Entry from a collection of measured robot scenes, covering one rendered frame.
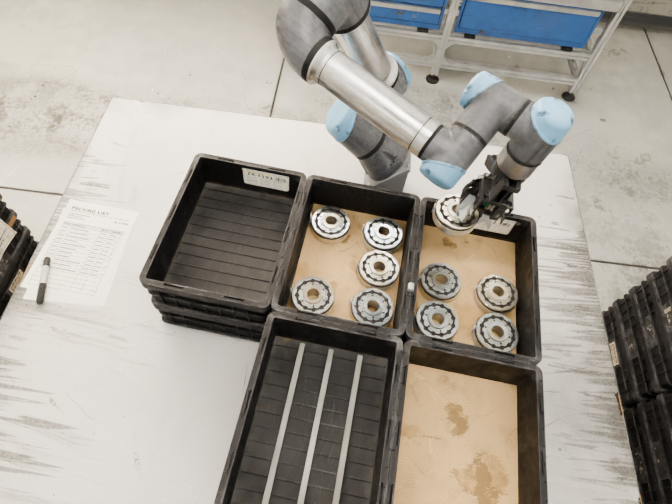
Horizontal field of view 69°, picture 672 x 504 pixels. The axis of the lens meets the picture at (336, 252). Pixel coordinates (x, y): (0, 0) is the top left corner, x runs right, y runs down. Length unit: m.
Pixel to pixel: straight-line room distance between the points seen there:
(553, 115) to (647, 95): 2.79
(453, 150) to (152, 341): 0.87
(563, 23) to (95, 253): 2.53
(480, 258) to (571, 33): 1.98
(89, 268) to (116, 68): 1.90
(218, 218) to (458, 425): 0.78
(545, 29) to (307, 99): 1.33
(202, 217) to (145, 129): 0.53
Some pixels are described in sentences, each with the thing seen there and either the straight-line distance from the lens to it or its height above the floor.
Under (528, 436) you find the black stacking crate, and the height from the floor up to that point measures 0.88.
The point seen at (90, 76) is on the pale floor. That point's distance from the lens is 3.22.
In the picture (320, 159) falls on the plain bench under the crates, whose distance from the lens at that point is 1.64.
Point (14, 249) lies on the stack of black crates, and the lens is 2.19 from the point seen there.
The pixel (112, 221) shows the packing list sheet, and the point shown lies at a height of 0.70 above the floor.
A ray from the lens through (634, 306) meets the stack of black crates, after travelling 2.12.
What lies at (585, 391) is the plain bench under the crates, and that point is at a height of 0.70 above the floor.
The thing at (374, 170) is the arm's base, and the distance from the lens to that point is 1.44.
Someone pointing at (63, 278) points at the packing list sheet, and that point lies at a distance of 1.51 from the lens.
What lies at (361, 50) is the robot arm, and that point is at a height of 1.21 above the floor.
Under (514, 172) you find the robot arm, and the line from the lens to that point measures 1.01.
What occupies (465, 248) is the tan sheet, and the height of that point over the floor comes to 0.83.
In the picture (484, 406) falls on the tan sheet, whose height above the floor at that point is 0.83.
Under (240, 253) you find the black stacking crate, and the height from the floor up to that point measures 0.83.
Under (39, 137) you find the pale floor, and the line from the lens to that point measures 2.95.
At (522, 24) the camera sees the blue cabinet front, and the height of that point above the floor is 0.42.
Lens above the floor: 1.91
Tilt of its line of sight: 58 degrees down
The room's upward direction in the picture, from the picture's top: 8 degrees clockwise
